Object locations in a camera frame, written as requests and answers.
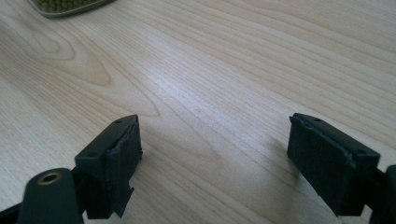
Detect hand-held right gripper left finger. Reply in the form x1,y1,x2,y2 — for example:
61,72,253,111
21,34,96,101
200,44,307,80
74,114,144,220

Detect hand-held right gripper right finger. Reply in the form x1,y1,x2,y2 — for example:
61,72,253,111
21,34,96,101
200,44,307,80
286,112,381,217

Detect tray of green beans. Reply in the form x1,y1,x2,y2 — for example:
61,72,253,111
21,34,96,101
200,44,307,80
27,0,118,20

